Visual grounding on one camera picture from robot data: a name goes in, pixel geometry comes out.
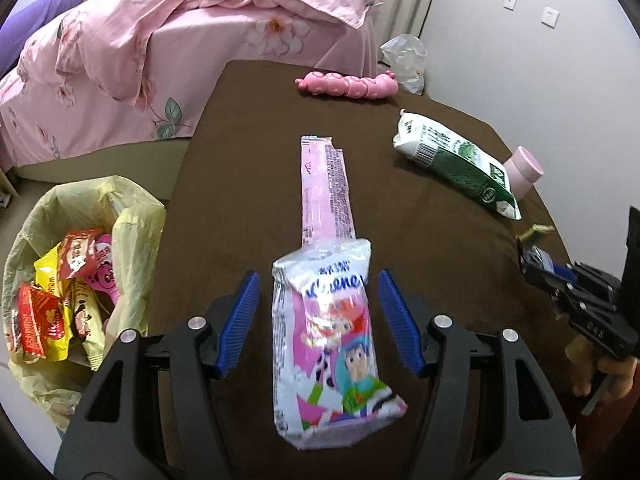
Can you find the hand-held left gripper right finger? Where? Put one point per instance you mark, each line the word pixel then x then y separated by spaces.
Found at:
pixel 400 325

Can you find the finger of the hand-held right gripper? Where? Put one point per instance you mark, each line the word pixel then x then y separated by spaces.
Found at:
pixel 535 265
pixel 560 270

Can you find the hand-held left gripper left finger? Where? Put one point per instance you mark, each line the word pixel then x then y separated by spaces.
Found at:
pixel 240 322

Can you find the gold candy wrapper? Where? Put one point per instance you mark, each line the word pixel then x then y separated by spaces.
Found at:
pixel 532 232

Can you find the pink cartoon tissue packet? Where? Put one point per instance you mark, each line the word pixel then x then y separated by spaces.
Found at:
pixel 330 350

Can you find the yellow bag-lined waste bin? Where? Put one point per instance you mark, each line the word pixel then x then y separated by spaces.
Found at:
pixel 135 230

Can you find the pink and yellow chips packet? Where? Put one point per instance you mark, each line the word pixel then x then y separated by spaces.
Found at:
pixel 102 270

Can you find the yellow snack packet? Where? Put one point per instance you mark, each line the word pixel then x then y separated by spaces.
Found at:
pixel 47 272

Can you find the red snack packet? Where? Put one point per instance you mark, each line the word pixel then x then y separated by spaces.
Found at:
pixel 37 320

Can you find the person's right hand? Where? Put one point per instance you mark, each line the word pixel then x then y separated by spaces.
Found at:
pixel 622 377

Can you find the pink cup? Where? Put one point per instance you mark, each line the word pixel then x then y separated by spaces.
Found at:
pixel 525 170

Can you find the white and green packet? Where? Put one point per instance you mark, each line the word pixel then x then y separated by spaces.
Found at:
pixel 450 160

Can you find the long pink wrapper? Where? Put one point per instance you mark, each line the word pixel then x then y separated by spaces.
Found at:
pixel 325 195

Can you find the red packet with white label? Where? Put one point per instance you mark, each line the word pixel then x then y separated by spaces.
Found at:
pixel 80 252

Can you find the pink caterpillar toy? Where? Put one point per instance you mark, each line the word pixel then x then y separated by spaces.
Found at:
pixel 350 86

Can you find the white plastic bag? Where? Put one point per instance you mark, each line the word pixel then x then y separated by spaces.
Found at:
pixel 405 55

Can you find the pink floral duvet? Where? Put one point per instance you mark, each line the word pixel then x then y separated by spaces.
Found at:
pixel 150 35

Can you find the purple pillow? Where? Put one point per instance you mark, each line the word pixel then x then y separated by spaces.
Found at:
pixel 40 20

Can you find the white wall switch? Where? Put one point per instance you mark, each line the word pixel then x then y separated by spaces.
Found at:
pixel 510 2
pixel 550 16

